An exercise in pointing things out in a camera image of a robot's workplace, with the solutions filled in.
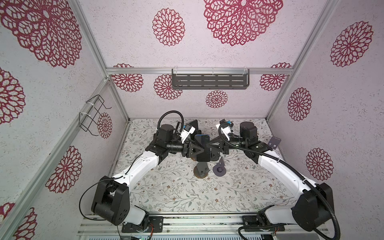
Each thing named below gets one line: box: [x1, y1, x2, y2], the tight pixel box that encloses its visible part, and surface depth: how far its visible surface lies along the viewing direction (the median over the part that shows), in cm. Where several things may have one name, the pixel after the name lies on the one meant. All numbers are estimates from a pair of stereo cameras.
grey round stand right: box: [268, 136, 282, 150], surface depth 97 cm
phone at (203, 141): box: [194, 134, 211, 162], surface depth 71 cm
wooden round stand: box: [193, 162, 211, 179], surface depth 89 cm
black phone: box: [189, 119, 199, 130], surface depth 100 cm
